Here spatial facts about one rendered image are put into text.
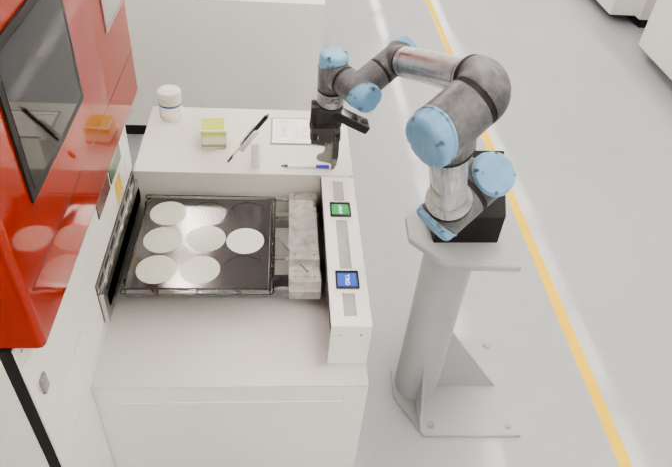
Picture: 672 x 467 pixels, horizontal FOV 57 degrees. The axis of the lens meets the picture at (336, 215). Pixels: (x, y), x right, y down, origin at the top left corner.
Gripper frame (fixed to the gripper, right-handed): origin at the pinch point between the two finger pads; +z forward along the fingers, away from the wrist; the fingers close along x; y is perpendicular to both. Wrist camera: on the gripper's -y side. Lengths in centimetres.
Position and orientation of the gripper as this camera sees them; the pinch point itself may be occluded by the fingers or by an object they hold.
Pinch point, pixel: (333, 159)
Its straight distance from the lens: 182.2
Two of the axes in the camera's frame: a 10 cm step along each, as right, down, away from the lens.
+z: -0.6, 7.0, 7.1
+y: -9.9, 0.2, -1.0
